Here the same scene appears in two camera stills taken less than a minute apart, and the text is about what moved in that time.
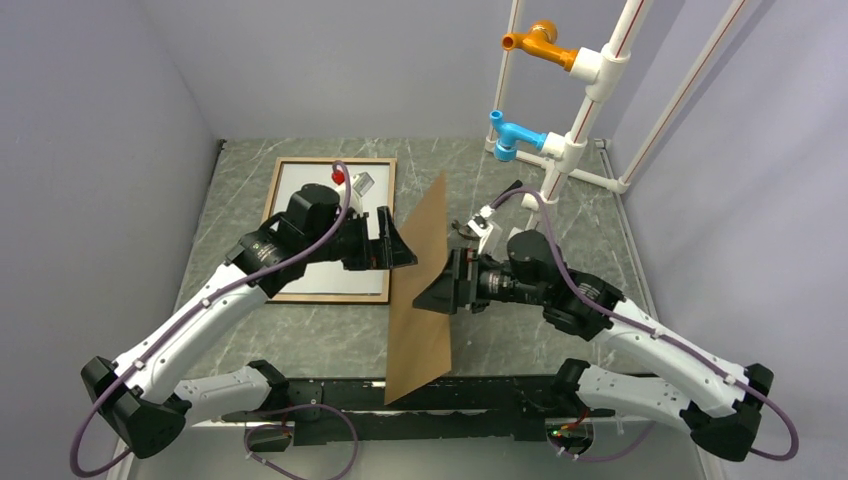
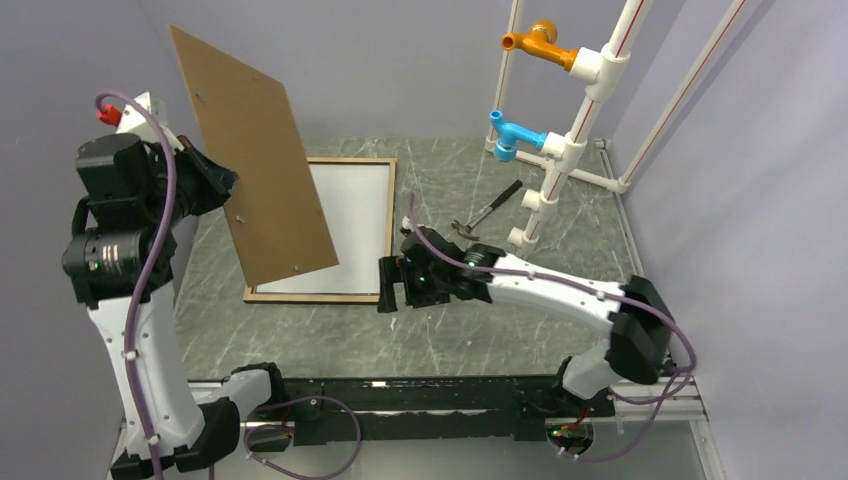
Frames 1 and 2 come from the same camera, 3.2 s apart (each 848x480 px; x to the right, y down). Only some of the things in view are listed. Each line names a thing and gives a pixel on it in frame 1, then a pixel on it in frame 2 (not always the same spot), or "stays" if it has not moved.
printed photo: x=333 y=277 stays
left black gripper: x=375 y=254 -> x=217 y=181
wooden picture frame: x=335 y=298 stays
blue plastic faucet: x=505 y=148 stays
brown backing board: x=419 y=341 -> x=247 y=123
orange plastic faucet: x=540 y=41 stays
